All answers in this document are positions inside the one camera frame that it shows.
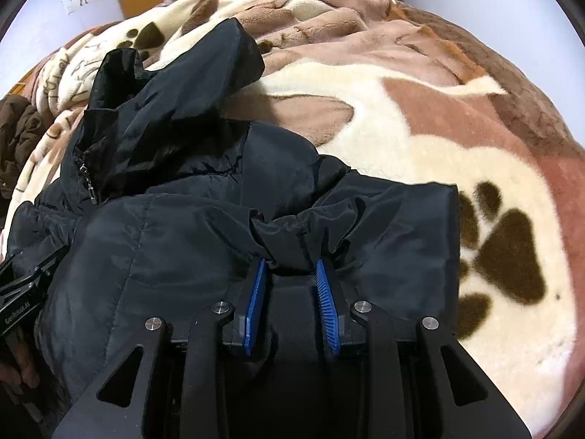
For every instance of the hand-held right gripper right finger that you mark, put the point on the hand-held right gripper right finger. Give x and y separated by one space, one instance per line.
327 302

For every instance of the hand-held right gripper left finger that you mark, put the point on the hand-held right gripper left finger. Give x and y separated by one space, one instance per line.
256 302

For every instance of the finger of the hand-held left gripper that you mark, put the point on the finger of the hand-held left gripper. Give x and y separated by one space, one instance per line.
32 272

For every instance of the black puffer jacket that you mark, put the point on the black puffer jacket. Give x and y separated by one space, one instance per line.
183 219

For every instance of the person's left hand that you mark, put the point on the person's left hand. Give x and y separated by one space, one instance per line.
20 366

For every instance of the brown puffer jacket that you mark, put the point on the brown puffer jacket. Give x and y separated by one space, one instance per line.
20 132

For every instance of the brown cream paw-print blanket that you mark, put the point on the brown cream paw-print blanket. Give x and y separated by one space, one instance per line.
411 114

